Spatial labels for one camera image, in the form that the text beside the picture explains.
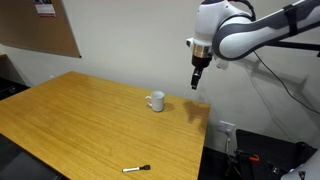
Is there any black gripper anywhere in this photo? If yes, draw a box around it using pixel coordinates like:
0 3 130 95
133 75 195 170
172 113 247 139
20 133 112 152
190 54 214 91

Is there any white ceramic mug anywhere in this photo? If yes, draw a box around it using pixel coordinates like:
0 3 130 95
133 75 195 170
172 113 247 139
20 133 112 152
144 90 166 113

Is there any white marker with black cap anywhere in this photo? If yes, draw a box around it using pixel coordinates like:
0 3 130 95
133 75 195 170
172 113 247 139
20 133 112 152
121 164 152 174

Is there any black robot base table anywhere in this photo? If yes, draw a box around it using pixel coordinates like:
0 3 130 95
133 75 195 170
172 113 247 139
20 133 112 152
229 128 318 180

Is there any printed paper flyer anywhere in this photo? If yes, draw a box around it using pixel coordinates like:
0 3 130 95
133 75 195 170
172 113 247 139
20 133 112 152
33 0 58 18

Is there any brown cork board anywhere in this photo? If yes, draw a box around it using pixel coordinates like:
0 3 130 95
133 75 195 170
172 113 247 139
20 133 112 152
0 0 83 59

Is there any white wall outlet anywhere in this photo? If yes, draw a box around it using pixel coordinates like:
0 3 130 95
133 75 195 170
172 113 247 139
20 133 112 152
217 120 236 136

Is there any white power cord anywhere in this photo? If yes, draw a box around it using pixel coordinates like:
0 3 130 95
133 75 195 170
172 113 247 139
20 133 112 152
225 132 232 155

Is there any orange handled black clamp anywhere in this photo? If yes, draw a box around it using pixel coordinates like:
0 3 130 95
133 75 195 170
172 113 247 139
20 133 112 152
234 149 262 165

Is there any black velcro strap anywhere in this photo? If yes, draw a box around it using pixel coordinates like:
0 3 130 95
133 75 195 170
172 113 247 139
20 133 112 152
282 3 300 38

